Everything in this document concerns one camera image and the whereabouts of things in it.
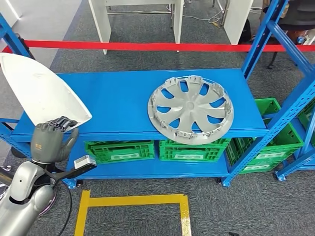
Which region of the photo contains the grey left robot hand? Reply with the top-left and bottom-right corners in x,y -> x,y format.
30,116 -> 79,165

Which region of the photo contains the white car body panel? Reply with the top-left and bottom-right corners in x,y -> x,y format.
0,52 -> 93,133

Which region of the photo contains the green plastic crate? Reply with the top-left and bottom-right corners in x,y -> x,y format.
226,138 -> 281,175
254,97 -> 305,166
85,140 -> 156,165
158,138 -> 231,163
297,99 -> 315,148

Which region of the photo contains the yellow floor tape square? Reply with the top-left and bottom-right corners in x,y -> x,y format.
74,189 -> 192,236

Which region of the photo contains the white desk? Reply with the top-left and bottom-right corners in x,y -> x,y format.
88,0 -> 184,56

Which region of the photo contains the red barrier belt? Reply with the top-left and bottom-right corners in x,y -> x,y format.
2,39 -> 315,54

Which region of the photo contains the silver wheel hubcap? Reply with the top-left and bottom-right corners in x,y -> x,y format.
147,74 -> 234,146

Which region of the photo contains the white desk side panel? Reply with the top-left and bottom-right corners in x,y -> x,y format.
223,0 -> 254,46

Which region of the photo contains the black bag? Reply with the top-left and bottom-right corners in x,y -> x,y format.
239,18 -> 252,43

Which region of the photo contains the seated person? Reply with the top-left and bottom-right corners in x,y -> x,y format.
261,0 -> 290,20

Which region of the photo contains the black office chair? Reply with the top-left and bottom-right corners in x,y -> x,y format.
267,0 -> 315,70

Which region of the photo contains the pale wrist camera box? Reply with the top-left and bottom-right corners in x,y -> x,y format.
45,154 -> 97,184

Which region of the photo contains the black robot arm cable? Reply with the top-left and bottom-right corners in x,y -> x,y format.
57,182 -> 73,236

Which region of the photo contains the white floor cable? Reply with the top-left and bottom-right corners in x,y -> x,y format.
181,9 -> 224,26

